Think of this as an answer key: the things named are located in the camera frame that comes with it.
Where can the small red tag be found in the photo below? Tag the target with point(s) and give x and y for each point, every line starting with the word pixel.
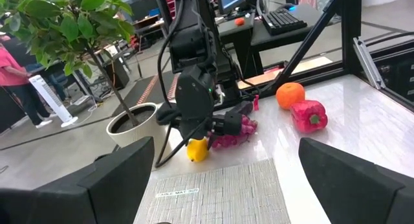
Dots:
pixel 256 102

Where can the black striped-edge floor mat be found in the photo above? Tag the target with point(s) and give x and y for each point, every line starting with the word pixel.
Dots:
pixel 150 99

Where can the silver aluminium bracket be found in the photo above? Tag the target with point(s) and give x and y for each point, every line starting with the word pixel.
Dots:
pixel 368 63

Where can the black box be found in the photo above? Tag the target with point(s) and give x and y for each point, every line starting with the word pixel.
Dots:
pixel 118 75

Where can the black keyboard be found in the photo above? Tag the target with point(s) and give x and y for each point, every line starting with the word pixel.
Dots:
pixel 283 21

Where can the orange fruit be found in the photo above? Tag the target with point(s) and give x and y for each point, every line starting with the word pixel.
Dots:
pixel 289 96

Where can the person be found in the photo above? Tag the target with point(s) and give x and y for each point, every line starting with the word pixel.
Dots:
pixel 13 72

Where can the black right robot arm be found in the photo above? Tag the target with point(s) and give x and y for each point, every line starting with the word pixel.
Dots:
pixel 191 39

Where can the red round button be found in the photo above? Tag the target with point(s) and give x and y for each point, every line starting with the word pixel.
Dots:
pixel 239 21

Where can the black desk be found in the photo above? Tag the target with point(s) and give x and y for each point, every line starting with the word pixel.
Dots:
pixel 275 39

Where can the purple-red grape bunch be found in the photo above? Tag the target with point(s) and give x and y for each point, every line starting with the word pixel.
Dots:
pixel 226 141

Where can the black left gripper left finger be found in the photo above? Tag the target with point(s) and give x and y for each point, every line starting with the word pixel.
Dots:
pixel 97 198

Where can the white tower fan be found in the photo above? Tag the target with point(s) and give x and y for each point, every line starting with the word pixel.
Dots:
pixel 51 99

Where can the white plant pot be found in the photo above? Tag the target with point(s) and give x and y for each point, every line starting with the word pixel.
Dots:
pixel 129 138

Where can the dark purple eggplant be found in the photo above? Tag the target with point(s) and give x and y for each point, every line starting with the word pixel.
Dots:
pixel 244 107

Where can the grey woven table mat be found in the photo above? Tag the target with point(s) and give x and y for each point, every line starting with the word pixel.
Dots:
pixel 220 195

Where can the yellow lemon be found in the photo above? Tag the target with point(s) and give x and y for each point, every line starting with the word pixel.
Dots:
pixel 197 151

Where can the red bell pepper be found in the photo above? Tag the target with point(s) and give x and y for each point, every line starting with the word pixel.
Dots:
pixel 307 117

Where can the green leafy plant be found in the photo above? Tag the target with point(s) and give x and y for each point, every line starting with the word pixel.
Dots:
pixel 74 26

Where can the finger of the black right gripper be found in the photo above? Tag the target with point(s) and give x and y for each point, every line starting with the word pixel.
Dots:
pixel 211 141
pixel 187 140

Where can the black computer mouse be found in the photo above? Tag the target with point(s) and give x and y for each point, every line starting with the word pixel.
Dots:
pixel 289 7

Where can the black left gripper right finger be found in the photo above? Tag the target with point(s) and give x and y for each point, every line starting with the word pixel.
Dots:
pixel 355 191

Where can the black metal table frame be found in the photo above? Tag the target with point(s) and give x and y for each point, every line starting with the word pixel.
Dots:
pixel 351 23

